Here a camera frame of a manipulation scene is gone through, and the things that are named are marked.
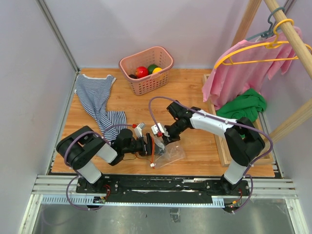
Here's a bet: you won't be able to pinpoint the green tank top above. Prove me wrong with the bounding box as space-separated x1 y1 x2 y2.
216 88 267 122

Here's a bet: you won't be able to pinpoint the pink plastic basket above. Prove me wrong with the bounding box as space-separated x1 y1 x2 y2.
118 46 174 96

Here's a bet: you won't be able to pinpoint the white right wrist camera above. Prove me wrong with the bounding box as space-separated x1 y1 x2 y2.
151 123 170 137

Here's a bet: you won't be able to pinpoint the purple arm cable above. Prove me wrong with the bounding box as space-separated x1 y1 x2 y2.
148 96 273 215
63 123 137 212

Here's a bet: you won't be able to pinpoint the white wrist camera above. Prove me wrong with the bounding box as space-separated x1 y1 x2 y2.
132 122 146 138
151 123 170 137

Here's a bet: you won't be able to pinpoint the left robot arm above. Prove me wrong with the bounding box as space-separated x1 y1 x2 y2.
56 126 156 193

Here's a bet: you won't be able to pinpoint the fake yellow lemon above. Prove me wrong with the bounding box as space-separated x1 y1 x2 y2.
152 67 162 74

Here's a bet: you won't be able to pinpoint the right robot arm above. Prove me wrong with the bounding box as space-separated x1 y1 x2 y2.
162 102 265 195

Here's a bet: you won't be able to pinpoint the blue white striped shirt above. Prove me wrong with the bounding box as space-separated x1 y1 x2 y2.
75 74 127 141

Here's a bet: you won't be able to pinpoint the clear zip top bag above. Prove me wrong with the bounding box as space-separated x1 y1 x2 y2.
150 137 186 168

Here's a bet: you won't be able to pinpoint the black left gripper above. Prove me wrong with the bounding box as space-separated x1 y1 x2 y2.
123 133 164 157

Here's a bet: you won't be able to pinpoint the fake dark purple fruit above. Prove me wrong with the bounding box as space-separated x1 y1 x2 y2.
155 144 166 156

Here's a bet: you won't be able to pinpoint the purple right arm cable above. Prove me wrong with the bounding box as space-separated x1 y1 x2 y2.
148 96 273 215

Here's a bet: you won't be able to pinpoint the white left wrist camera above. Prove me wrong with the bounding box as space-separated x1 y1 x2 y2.
132 122 146 138

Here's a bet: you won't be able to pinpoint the pink shirt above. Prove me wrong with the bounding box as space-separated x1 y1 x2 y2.
202 32 296 108

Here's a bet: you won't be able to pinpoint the wooden clothes rack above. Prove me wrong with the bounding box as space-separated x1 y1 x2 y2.
231 0 312 147

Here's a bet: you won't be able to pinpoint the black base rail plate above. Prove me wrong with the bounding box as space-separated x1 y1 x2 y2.
76 175 250 204

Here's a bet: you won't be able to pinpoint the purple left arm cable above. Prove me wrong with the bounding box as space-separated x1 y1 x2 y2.
63 123 137 212

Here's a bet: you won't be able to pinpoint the yellow clothes hanger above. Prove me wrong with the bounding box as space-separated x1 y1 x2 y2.
214 19 298 70

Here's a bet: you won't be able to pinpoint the grey-blue clothes hanger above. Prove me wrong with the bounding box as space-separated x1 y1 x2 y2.
244 6 286 41

